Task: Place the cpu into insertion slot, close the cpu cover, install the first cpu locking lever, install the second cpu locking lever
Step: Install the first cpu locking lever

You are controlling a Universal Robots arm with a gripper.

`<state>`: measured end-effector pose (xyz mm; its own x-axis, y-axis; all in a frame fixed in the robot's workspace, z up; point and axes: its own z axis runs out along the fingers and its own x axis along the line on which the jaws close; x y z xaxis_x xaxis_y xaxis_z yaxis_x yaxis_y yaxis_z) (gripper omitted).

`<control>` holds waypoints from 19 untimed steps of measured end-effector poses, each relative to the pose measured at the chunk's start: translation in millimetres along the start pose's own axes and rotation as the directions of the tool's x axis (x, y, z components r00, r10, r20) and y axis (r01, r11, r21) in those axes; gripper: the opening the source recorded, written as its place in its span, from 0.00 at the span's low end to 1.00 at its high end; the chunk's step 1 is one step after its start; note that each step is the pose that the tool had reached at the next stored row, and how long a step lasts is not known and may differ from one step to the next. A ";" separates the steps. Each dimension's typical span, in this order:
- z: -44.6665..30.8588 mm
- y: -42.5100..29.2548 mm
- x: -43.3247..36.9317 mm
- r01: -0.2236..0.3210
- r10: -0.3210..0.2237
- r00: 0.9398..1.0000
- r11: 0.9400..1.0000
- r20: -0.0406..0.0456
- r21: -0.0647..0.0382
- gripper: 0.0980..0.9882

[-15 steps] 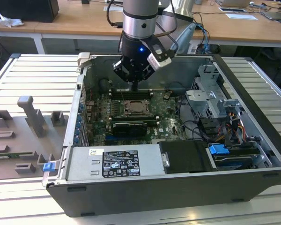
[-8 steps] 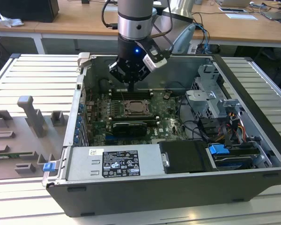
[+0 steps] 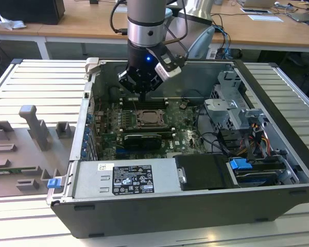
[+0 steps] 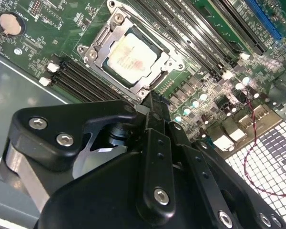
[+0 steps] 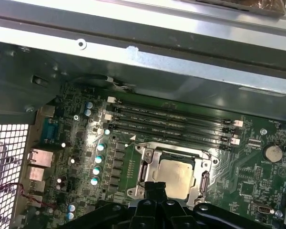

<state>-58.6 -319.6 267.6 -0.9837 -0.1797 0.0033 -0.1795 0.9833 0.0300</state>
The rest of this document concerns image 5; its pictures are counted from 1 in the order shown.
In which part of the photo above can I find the metal socket cover frame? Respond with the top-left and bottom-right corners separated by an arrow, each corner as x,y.
143,147 -> 205,200

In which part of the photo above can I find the black and silver PC case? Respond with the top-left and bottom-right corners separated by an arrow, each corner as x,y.
0,13 -> 286,229

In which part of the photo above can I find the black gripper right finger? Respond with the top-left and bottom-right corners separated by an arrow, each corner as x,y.
156,181 -> 286,229

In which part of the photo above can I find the red and black wire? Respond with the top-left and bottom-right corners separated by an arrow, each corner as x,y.
0,182 -> 59,209

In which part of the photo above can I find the green motherboard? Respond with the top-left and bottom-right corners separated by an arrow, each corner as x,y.
33,82 -> 286,229

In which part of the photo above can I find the silver internal USB port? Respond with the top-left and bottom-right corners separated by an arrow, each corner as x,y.
252,201 -> 275,218

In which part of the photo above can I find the blue serial port connector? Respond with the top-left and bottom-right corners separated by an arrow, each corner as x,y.
41,119 -> 62,144

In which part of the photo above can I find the silver coin cell battery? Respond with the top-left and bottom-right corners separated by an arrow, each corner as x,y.
264,143 -> 284,163

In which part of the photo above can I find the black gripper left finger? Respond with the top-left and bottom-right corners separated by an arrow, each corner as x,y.
59,181 -> 161,229

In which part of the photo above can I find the silver-topped CPU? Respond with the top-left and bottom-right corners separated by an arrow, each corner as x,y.
156,156 -> 198,199

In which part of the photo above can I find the thin wire locking lever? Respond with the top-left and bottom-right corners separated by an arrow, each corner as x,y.
200,170 -> 210,195
126,142 -> 213,158

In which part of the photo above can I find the CPU socket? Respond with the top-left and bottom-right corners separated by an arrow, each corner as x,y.
127,142 -> 214,203

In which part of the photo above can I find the silver rear port block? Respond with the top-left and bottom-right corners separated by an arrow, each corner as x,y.
30,149 -> 54,167
28,167 -> 50,181
30,181 -> 46,192

